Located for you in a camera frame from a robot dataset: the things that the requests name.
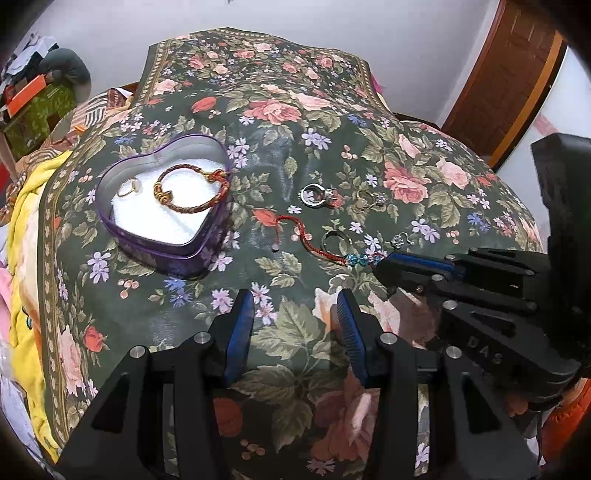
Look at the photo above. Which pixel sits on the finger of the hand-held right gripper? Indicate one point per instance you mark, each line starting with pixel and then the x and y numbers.
pixel 425 264
pixel 415 281

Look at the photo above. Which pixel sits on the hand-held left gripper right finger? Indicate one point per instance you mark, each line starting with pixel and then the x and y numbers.
pixel 350 330

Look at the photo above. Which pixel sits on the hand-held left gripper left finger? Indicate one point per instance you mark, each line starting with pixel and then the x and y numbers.
pixel 241 323

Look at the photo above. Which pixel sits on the purple heart-shaped tin box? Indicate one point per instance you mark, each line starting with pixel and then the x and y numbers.
pixel 161 207

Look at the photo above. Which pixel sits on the brown wooden door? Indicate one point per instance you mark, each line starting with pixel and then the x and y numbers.
pixel 501 83

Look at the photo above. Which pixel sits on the dark green floral blanket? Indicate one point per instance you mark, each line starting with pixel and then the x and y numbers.
pixel 295 129

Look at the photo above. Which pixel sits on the yellow blanket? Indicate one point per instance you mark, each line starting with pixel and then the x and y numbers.
pixel 25 258

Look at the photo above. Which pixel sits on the brown striped cloth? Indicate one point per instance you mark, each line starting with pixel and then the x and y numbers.
pixel 99 108

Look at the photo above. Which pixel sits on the green cardboard box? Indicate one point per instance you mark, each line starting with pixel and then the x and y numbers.
pixel 39 113

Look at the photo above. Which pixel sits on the orange box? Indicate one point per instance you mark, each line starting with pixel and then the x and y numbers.
pixel 25 99

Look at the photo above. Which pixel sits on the grey cushion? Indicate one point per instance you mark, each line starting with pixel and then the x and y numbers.
pixel 64 64

